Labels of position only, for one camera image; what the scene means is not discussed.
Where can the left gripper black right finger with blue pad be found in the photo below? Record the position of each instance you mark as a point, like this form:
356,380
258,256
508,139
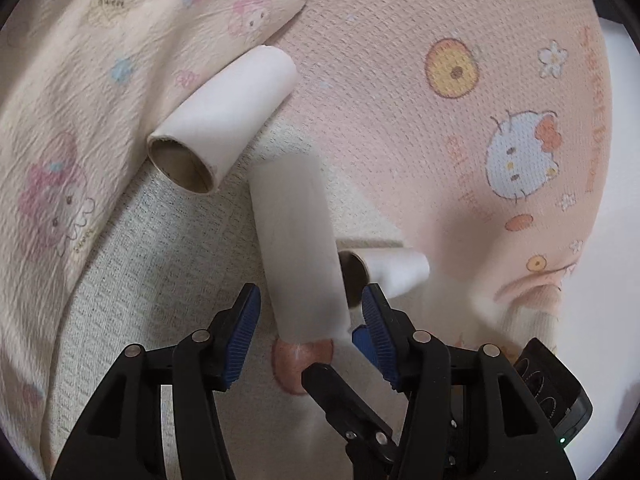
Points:
469,415

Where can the cream patterned cloth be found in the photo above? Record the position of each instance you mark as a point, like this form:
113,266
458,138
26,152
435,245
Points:
83,83

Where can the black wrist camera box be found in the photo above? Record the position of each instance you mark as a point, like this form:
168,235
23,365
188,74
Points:
558,392

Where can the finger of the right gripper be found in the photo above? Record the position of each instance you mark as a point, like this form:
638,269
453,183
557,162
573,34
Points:
368,438
362,340

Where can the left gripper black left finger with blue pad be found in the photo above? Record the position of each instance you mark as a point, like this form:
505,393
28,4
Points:
119,435

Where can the pink Hello Kitty blanket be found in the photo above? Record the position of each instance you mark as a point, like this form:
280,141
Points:
475,131

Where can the white cardboard tube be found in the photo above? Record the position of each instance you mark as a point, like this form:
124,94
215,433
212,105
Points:
298,249
397,270
200,141

